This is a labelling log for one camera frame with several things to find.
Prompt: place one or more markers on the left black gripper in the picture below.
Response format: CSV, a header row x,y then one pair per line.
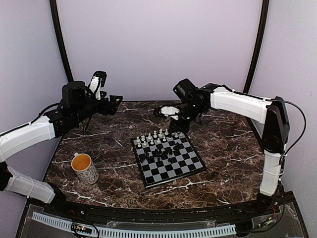
x,y
113,106

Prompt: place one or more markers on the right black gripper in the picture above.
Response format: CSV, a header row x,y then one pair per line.
x,y
178,127

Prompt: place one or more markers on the black grey chess board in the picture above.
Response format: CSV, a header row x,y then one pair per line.
x,y
187,163

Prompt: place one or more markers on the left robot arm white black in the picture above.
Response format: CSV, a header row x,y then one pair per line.
x,y
79,102

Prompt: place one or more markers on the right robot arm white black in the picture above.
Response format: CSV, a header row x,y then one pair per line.
x,y
270,113

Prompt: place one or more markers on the pile of black pieces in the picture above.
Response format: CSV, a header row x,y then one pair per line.
x,y
158,153

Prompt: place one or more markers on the patterned mug with yellow interior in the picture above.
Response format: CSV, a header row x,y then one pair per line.
x,y
82,165

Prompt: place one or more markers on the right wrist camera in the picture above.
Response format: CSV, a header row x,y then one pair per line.
x,y
166,111

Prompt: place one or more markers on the left black frame post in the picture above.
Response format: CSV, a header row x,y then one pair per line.
x,y
60,40

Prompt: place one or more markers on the black frame post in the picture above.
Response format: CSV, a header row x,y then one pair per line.
x,y
60,40
257,47

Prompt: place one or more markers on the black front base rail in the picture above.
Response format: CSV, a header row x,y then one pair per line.
x,y
226,213

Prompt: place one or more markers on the white slotted cable duct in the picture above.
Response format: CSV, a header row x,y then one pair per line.
x,y
131,231

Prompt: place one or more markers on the right black frame post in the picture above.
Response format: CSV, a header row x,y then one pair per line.
x,y
257,47

